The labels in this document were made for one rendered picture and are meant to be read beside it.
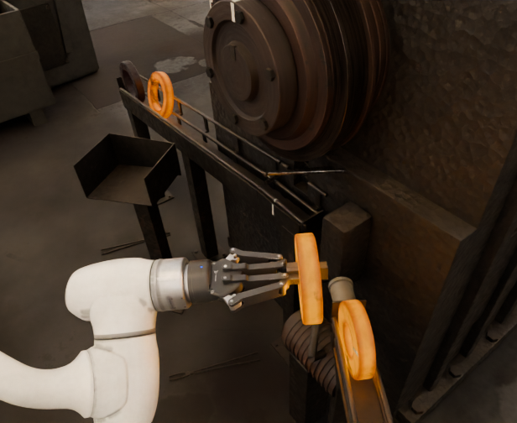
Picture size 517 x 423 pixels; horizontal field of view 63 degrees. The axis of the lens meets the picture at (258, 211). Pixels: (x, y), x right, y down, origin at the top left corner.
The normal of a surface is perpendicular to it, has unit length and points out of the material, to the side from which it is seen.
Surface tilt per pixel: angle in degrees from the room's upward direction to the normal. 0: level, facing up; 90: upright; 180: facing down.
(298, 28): 54
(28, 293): 0
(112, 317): 41
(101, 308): 46
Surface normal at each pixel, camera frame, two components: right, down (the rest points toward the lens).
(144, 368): 0.70, -0.20
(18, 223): -0.05, -0.74
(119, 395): 0.40, -0.11
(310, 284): -0.05, 0.00
